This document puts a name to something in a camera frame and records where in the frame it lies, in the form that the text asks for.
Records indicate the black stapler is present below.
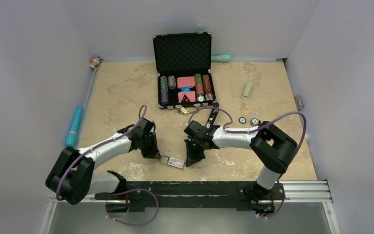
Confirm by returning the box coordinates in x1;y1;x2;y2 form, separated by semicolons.
206;102;220;129

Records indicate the pale green stapler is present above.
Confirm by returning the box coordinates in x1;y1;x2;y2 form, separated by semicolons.
242;79;253;100

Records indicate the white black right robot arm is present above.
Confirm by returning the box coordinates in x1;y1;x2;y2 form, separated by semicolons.
184;120;299;198

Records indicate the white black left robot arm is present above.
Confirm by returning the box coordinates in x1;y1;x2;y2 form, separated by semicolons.
45;118;161;205

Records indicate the pink card deck lower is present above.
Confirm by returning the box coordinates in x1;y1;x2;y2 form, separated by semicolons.
178;91;196;103

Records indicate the pink card deck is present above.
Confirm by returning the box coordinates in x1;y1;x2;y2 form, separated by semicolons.
178;91;196;103
176;76;196;89

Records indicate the blue poker chip on table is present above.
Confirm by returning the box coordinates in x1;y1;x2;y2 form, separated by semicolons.
238;117;247;124

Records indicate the purple chip stack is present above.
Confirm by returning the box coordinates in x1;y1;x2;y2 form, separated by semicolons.
160;91;169;105

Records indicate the blue dealer button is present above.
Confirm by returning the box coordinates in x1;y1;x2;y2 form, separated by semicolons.
181;87;191;93

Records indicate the brown chip stack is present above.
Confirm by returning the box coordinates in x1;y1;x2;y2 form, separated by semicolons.
203;75;214;101

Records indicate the orange chip stack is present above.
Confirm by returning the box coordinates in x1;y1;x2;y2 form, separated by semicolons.
195;83;205;102

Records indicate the pink card deck upper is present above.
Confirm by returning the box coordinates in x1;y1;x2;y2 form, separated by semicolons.
176;76;196;89

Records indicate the green chip stack left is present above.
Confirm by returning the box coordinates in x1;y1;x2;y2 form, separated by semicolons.
160;76;168;93

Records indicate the green chip stack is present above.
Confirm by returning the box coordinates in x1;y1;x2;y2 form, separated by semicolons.
194;74;203;84
160;76;168;93

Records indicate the green chip stack right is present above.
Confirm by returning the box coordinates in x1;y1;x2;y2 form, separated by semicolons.
194;74;203;84

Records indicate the grey chip stack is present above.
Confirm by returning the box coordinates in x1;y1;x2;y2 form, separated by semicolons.
168;76;176;90

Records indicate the black poker chip case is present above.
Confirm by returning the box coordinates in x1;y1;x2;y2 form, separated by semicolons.
152;32;216;109

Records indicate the mint green flashlight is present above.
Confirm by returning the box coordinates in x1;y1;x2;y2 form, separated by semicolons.
211;55;231;63

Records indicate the small orange bottle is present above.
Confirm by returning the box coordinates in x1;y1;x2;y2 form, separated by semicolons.
90;56;102;69

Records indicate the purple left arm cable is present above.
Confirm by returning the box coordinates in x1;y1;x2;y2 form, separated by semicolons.
55;104;148;201

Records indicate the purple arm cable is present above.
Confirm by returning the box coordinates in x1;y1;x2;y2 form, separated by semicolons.
187;106;308;220
55;104;148;201

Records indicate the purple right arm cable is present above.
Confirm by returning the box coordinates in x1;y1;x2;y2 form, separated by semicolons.
187;106;308;220

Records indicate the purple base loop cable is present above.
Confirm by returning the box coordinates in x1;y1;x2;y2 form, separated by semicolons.
105;188;159;227

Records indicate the teal blue handle tool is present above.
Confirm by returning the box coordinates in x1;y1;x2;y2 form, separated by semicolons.
65;105;83;147

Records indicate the grey object at right wall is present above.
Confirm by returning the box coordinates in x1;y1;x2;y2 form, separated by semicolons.
294;96;305;111

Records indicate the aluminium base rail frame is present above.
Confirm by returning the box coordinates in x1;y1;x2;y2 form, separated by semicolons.
38;179;342;234

